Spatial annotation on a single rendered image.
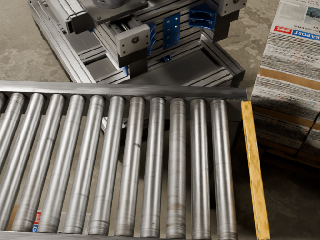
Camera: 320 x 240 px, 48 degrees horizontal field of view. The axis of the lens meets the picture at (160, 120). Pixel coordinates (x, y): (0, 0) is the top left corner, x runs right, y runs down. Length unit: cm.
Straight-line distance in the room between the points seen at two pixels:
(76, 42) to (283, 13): 128
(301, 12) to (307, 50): 17
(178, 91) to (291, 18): 55
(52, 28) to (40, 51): 28
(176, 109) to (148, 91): 12
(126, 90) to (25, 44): 162
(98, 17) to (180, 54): 81
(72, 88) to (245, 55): 155
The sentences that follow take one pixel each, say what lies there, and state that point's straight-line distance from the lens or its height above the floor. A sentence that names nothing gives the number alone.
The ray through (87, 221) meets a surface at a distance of 181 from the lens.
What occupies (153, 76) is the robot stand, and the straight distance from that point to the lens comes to 202.
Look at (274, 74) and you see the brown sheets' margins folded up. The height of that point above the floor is 63.
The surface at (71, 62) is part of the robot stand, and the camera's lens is 213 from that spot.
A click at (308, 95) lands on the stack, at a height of 56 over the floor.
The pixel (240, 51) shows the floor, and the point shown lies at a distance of 254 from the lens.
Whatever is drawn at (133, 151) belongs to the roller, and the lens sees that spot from 102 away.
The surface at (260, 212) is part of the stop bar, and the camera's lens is 95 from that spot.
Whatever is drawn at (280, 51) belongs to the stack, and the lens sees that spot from 144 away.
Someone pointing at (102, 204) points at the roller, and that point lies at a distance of 96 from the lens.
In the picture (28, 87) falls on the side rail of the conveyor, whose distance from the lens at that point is 125.
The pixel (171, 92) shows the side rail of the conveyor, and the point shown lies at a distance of 116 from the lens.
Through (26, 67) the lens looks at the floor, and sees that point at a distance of 252.
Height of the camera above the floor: 167
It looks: 53 degrees down
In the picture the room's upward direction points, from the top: straight up
